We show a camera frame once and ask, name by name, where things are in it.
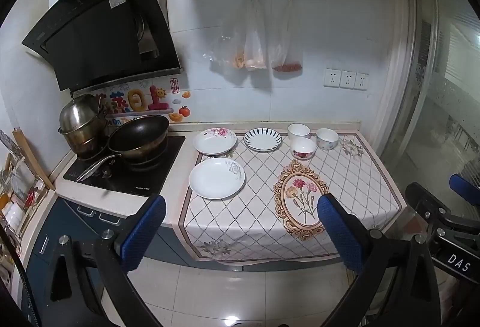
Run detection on white bowl with dots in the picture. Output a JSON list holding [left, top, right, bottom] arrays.
[[316, 128, 340, 151]]

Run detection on white bowl with dark rim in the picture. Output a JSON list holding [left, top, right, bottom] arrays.
[[287, 123, 311, 140]]

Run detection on white plate with blue stripes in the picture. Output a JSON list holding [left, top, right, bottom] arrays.
[[243, 128, 283, 153]]

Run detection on clear plastic bag with eggs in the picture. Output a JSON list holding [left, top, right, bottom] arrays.
[[244, 0, 269, 72]]

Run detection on black range hood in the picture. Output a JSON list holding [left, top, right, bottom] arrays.
[[21, 0, 184, 92]]

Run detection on crumpled clear plastic bag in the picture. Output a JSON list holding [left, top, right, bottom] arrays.
[[204, 23, 248, 73]]

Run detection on wooden storage rack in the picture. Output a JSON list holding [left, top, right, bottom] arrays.
[[0, 153, 49, 238]]

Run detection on black wok with steel handle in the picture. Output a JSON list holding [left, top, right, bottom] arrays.
[[76, 114, 170, 182]]

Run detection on blue base cabinet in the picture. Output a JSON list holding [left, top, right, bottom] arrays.
[[19, 196, 241, 316]]

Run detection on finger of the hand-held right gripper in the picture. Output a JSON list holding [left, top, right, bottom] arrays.
[[405, 182, 480, 238], [449, 173, 480, 206]]

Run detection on clear bag with red sausages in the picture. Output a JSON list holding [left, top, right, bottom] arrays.
[[268, 0, 304, 74]]

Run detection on white plate with pink flowers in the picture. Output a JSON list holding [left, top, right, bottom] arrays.
[[193, 128, 238, 156]]

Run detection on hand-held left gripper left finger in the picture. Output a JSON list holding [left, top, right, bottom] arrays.
[[22, 194, 167, 327]]

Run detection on colourful wall stickers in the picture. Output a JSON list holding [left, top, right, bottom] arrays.
[[94, 78, 192, 125]]

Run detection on black induction cooktop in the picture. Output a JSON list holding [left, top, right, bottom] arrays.
[[62, 135, 186, 196]]

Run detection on dark steel pot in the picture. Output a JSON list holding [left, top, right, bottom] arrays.
[[57, 126, 110, 160]]

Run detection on white bowl with red flowers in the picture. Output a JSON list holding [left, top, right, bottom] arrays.
[[290, 137, 317, 160]]

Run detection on wooden cutting board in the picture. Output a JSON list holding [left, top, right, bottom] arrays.
[[13, 128, 56, 191]]

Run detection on glass sliding door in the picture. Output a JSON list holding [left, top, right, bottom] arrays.
[[379, 0, 480, 208]]

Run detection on floral diamond pattern tablecloth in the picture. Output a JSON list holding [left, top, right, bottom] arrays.
[[178, 130, 407, 265]]

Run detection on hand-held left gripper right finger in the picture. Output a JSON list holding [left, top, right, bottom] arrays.
[[317, 194, 443, 327]]

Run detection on plain white plate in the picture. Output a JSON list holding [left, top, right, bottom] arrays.
[[188, 158, 246, 200]]

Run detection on white wall outlet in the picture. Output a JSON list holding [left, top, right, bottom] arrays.
[[340, 70, 357, 89], [354, 71, 370, 91], [324, 68, 342, 88]]

